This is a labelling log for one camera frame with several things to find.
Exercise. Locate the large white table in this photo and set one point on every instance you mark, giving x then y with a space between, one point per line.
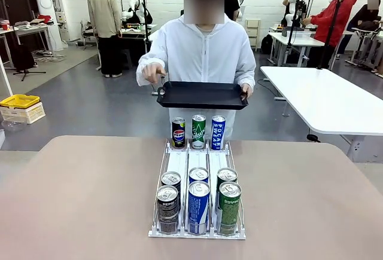
323 98

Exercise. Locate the cluttered white side table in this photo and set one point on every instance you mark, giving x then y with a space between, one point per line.
27 30

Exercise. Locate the blue Pocari Sweat can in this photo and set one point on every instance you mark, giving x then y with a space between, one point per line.
218 133
198 209
198 174

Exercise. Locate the green Chilsung cider can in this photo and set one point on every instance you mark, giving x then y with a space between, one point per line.
229 209
198 133
226 174

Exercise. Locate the clear plastic container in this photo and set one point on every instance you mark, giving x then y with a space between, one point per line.
12 125

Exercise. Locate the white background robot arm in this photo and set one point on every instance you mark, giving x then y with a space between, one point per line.
294 3
134 9

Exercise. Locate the white can dispenser rack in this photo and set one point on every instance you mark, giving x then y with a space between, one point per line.
176 161

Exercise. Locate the person in red jacket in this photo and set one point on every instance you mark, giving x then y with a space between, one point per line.
332 18

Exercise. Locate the red cup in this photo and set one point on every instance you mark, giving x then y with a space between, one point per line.
4 26

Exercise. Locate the person's right forearm white sleeve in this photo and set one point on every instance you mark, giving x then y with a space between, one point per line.
146 62

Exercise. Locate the person's right hand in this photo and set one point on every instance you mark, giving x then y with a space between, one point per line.
152 71

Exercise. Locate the black backpack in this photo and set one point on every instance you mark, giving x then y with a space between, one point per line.
267 45

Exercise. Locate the white drawer cabinet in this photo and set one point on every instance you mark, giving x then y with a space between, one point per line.
252 33

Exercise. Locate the man in beige jacket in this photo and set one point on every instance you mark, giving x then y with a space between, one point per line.
103 15

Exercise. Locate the white crate with yellow lid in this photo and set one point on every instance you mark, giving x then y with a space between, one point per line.
21 109

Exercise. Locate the seated person in dark clothes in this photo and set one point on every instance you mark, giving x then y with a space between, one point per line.
363 18

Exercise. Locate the tall white air conditioner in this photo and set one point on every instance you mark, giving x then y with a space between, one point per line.
45 6

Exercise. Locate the white desk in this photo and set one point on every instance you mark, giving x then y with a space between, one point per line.
299 40

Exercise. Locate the black serving tray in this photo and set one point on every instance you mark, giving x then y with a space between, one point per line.
203 95

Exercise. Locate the black Pepsi can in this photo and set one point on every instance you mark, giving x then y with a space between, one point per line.
178 134
171 178
167 209

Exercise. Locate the person's left forearm white sleeve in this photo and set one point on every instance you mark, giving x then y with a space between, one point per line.
246 71

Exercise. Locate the person in white hoodie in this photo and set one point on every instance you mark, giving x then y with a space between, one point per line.
203 50

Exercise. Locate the black tripod stand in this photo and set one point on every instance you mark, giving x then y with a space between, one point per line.
24 58

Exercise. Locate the black camera pole stand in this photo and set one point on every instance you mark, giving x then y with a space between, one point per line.
293 30

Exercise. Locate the person's left hand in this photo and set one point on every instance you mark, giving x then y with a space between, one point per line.
246 90

